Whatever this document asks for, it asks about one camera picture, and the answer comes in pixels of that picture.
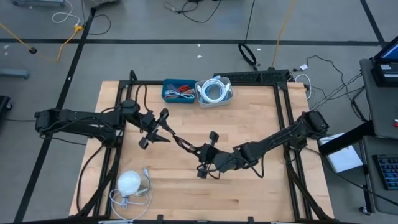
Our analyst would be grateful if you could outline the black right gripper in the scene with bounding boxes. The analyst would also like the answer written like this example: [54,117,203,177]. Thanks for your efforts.
[192,130,233,180]

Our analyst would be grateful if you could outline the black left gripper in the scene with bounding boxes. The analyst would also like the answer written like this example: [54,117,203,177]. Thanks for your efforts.
[136,107,177,151]

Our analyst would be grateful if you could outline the large light blue cable coil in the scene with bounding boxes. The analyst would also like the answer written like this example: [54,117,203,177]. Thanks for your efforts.
[198,75,222,105]

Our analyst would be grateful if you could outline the grey translucent plastic bin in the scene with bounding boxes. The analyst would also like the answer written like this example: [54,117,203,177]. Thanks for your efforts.
[195,77,234,109]

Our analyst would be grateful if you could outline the blue plastic bin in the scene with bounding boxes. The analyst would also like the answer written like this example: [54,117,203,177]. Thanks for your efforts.
[160,78,198,104]

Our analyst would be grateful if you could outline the clear round plastic stand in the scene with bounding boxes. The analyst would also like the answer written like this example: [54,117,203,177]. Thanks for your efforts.
[136,174,152,197]

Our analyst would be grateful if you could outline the white dome device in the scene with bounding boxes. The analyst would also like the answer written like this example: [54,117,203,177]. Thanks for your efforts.
[117,170,142,197]

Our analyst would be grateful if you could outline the black power strip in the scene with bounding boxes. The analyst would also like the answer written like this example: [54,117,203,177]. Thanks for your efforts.
[213,69,290,84]

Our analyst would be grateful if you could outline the white paper box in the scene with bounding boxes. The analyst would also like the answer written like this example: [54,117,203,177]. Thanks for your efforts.
[317,133,364,174]

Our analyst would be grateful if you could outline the short grey equipment base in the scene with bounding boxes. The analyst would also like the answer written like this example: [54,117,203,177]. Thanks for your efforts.
[83,0,121,7]

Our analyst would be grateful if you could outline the black desk beam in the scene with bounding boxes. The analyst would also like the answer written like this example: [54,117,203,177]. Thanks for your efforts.
[317,120,376,157]

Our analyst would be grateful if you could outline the grey metal bar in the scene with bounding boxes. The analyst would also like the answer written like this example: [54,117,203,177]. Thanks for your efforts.
[0,68,30,80]

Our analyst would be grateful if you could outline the long grey equipment base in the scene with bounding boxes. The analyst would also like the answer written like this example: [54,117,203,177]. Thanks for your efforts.
[11,0,67,7]

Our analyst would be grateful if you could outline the dark grey keyboard desk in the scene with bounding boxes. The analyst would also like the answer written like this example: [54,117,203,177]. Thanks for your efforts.
[360,135,398,216]

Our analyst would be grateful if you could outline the black keyboard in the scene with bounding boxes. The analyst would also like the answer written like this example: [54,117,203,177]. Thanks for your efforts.
[372,153,398,192]

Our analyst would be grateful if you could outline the black device box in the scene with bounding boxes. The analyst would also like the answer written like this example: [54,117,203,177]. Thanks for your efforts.
[370,62,398,88]

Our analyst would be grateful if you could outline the laptop screen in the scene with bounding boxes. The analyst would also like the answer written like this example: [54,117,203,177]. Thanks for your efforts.
[373,39,398,65]

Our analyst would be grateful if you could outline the black aluminium table frame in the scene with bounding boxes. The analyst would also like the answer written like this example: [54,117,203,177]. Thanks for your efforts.
[70,70,336,224]

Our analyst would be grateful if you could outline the white round charger with cable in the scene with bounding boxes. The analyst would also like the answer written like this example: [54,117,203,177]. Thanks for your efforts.
[108,167,154,222]

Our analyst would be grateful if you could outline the black hanging cable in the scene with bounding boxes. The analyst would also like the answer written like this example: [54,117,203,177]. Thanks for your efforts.
[238,0,259,71]

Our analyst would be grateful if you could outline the black tangled cables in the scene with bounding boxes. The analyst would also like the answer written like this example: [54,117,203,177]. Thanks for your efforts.
[163,0,223,24]

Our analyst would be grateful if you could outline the black looped cable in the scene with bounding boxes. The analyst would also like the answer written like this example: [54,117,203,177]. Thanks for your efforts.
[81,0,112,36]

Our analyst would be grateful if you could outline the white cable by power strip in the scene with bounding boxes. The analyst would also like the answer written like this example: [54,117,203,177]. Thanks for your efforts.
[294,73,312,100]

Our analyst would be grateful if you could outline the yellow cable with plug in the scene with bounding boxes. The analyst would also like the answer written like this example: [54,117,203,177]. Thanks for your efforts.
[0,21,85,62]

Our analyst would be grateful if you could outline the white looped cable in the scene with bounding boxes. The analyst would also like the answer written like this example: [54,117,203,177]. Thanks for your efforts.
[51,0,81,26]

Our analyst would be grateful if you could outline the yellow hanging cable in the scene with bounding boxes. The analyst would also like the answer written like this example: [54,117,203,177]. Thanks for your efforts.
[269,0,296,71]

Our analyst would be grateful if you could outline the black desk cables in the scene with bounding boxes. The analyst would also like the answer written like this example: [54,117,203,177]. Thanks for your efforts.
[306,54,369,123]

